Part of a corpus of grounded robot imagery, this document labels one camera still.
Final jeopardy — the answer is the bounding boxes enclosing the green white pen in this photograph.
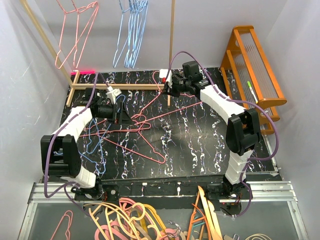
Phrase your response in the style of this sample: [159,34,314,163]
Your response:
[247,81,258,104]

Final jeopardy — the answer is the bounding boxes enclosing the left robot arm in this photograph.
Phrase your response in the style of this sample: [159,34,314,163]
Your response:
[40,86,132,200]

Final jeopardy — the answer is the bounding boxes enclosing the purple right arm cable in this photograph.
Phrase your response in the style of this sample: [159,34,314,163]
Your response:
[168,51,279,218]

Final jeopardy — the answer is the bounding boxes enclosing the orange wooden shelf rack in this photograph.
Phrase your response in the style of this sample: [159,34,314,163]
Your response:
[220,25,287,122]

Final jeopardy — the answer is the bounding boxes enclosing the light blue wire hanger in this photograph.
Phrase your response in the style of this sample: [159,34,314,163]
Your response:
[124,0,140,69]

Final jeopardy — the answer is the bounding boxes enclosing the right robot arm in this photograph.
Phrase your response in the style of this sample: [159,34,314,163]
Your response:
[159,60,261,199]

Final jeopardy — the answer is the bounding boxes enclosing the pink hanger on glass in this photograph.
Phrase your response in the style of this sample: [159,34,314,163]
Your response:
[50,210,74,240]

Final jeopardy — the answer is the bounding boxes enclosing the wooden clothes rack frame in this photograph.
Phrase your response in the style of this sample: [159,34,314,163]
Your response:
[20,0,176,107]

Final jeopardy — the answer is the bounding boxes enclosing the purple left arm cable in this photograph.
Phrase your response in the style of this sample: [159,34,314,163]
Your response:
[43,72,113,217]

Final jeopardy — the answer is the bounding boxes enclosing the tangled pink wire hangers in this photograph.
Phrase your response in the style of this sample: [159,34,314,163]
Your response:
[79,117,166,165]

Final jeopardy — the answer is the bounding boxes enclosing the tangled blue wire hangers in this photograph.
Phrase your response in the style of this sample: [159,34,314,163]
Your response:
[79,93,126,176]

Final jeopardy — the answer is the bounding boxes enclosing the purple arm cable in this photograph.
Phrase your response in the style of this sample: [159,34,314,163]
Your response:
[43,72,113,217]
[168,51,279,218]

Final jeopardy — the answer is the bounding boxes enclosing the blue hanger hung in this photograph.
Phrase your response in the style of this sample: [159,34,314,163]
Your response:
[124,0,148,69]
[133,0,149,69]
[112,0,130,68]

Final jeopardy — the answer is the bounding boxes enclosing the wooden hangers pile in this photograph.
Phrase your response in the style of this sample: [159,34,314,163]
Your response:
[186,185,270,240]

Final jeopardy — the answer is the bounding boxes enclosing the pink plastic marker strip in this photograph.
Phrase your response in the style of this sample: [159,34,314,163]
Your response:
[70,70,96,76]

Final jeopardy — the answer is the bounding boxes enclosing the pile of plastic hangers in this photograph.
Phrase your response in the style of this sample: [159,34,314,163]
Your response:
[84,197,188,240]

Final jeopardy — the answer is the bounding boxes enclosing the pink wire hanger hung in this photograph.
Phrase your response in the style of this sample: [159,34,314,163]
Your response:
[55,0,95,70]

